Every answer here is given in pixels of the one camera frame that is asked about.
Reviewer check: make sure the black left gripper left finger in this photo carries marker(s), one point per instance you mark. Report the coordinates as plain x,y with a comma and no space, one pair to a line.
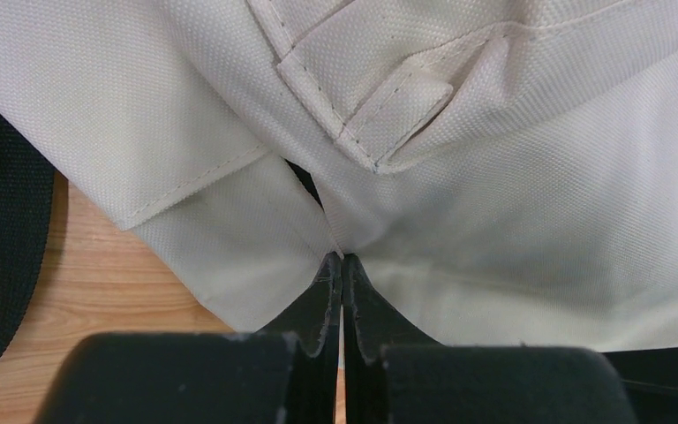
311,323

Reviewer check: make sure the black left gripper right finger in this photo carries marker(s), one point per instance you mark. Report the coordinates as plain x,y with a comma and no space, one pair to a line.
370,324

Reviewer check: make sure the beige canvas backpack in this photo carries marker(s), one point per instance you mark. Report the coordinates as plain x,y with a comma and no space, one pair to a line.
506,171

